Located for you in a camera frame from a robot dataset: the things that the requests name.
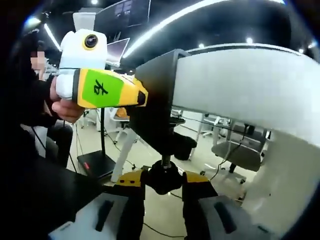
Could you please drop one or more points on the black floor stand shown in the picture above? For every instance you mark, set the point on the black floor stand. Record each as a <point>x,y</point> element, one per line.
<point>97,162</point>

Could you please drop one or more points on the grey office chair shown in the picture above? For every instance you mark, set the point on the grey office chair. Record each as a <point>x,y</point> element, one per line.
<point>237,150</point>

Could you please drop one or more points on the white desk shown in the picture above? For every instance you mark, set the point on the white desk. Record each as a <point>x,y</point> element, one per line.
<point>237,80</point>

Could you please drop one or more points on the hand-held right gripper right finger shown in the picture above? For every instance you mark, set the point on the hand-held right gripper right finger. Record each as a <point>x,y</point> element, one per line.
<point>225,220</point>

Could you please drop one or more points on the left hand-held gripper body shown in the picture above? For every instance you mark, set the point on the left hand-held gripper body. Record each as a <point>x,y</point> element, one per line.
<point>77,55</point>

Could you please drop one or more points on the ceiling light strip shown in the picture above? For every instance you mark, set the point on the ceiling light strip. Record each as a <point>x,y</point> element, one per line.
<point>162,22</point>

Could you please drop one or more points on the black round bin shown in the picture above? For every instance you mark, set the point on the black round bin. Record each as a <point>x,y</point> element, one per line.
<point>186,150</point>

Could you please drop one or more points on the person's left hand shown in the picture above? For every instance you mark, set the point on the person's left hand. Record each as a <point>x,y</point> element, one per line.
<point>66,111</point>

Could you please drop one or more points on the pale tilted screen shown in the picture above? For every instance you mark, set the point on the pale tilted screen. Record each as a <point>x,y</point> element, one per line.
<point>117,51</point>

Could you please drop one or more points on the white chair with orange cushion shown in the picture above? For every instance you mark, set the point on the white chair with orange cushion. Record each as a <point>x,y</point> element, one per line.
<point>122,125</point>

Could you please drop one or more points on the dark wide monitor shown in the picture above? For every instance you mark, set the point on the dark wide monitor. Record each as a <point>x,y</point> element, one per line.
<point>125,12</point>

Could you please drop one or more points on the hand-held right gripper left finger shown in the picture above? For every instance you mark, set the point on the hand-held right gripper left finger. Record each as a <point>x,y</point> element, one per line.
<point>95,217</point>

